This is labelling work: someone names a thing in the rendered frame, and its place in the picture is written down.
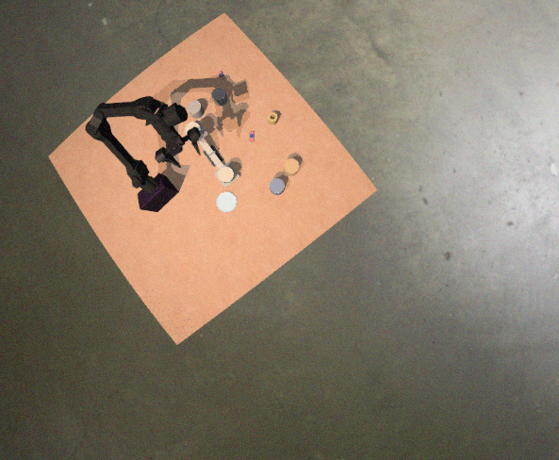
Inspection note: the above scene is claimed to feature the pale grey round disc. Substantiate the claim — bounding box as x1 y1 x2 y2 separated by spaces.
216 192 237 212

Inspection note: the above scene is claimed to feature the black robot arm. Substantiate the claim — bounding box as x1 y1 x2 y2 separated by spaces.
85 96 188 196

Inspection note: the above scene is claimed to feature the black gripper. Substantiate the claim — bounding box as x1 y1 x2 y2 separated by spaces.
155 126 201 168

